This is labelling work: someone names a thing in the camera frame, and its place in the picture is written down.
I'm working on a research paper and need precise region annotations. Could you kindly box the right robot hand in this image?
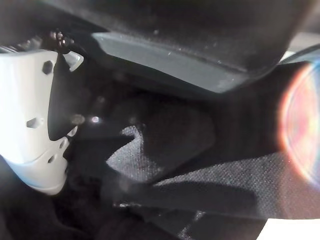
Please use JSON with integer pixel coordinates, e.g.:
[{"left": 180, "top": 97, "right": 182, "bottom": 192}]
[{"left": 0, "top": 0, "right": 313, "bottom": 197}]

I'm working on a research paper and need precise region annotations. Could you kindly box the black sweater with orange cuffs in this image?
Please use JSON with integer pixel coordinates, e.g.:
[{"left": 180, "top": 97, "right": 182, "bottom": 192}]
[{"left": 0, "top": 59, "right": 320, "bottom": 240}]

